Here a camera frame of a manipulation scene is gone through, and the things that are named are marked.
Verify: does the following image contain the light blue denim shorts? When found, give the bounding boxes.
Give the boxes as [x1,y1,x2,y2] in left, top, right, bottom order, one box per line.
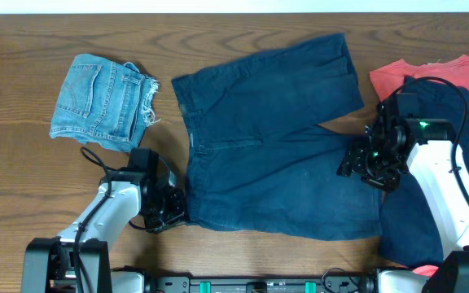
[50,54,159,152]

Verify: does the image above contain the red t-shirt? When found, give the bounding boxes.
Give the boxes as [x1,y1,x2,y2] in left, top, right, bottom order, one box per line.
[369,55,469,101]

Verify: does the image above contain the dark blue shorts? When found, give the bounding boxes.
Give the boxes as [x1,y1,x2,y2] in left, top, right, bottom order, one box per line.
[172,34,381,241]

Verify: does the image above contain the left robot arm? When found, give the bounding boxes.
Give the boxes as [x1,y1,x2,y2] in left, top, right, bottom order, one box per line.
[20,146,189,292]

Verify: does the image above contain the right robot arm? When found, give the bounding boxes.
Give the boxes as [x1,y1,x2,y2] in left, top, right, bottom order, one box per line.
[337,95,469,293]

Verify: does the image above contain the dark navy garment pile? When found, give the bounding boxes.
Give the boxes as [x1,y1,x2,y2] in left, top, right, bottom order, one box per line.
[379,81,469,267]

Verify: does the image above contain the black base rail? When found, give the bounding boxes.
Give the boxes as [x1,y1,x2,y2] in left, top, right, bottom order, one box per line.
[110,266,378,293]

